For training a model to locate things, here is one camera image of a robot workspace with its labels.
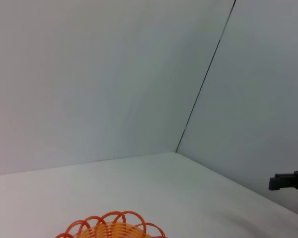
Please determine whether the orange plastic wire basket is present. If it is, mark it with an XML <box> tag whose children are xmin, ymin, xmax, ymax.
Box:
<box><xmin>55</xmin><ymin>210</ymin><xmax>167</xmax><ymax>238</ymax></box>

